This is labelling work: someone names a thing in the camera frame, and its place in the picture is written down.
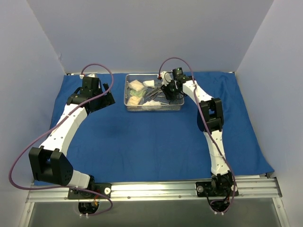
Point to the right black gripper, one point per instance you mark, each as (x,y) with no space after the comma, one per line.
(169,89)

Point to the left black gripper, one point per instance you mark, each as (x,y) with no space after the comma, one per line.
(104,98)

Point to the steel surgical scissors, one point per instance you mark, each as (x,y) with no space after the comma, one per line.
(153,92)

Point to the steel mesh instrument tray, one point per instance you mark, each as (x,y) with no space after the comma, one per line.
(166,105)

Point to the blue surgical drape cloth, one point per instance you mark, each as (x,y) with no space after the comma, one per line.
(116,145)

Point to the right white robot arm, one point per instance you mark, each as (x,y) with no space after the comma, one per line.
(209,120)

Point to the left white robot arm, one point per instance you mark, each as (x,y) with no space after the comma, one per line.
(49,161)

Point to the white gauze roll middle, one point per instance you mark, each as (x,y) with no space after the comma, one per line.
(149,83)

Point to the white gauze pad front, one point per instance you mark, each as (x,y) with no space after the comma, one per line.
(152,102)

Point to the cream gauze pack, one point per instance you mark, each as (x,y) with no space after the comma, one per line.
(136,85)

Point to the green paper packet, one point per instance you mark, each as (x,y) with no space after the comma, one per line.
(135,93)

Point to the peach gauze pack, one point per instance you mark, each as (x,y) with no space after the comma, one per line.
(133,100)

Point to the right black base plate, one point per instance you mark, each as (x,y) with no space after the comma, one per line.
(208,188)

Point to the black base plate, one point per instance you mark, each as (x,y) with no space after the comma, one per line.
(102,188)
(208,188)

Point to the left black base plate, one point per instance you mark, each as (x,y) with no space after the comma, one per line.
(102,188)

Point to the aluminium front rail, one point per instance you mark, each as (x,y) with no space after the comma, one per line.
(251,188)

